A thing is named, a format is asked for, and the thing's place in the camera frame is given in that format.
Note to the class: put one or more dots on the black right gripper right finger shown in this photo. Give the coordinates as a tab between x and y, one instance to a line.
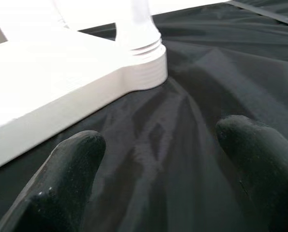
262	169

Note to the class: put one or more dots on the white plastic table top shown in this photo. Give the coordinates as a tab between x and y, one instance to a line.
49	84

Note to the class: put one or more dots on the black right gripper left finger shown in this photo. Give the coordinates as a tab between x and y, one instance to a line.
56	183

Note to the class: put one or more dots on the black table cloth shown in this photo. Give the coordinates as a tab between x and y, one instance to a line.
231	72

